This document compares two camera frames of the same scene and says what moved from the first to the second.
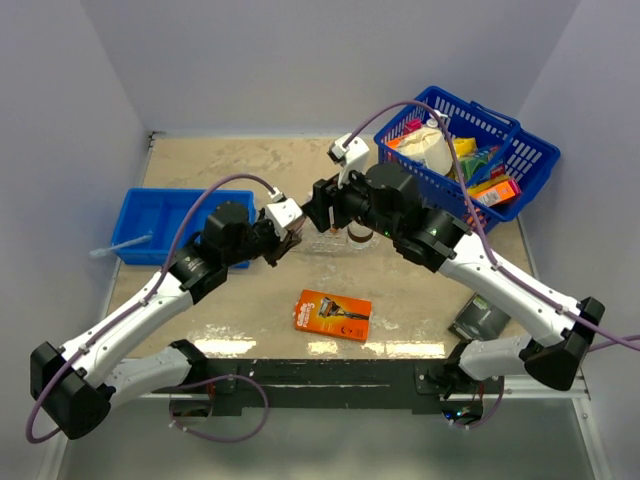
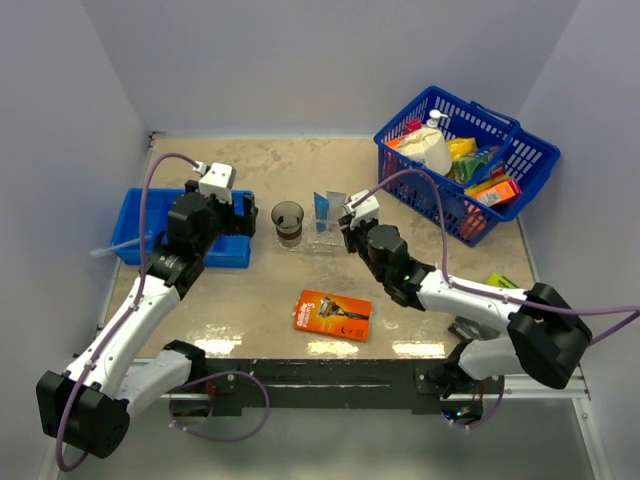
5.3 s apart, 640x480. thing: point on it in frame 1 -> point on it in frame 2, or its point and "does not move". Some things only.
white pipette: x=99 y=251 does not move
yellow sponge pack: x=466 y=147 does not move
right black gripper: x=337 y=195 -> x=351 y=233
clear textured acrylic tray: x=313 y=239 does not move
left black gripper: x=290 y=240 -> x=237 y=224
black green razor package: x=479 y=320 does not move
